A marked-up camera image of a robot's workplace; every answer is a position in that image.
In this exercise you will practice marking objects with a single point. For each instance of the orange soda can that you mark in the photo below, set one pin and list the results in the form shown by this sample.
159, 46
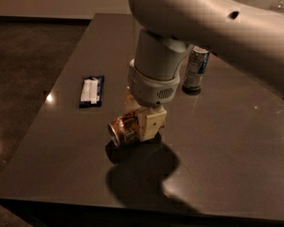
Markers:
128, 128

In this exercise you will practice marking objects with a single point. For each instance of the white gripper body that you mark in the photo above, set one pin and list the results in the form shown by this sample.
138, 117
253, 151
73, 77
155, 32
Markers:
149, 89

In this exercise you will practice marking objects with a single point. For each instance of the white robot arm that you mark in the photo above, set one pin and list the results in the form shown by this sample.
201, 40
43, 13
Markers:
248, 38

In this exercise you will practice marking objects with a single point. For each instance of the dark blue snack wrapper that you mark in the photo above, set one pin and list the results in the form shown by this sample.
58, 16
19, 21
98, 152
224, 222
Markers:
91, 93

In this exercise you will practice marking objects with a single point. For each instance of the silver blue energy drink can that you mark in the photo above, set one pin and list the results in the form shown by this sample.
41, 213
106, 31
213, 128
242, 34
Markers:
196, 64

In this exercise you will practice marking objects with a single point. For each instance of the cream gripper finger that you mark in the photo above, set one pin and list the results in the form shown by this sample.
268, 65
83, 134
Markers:
131, 105
150, 121

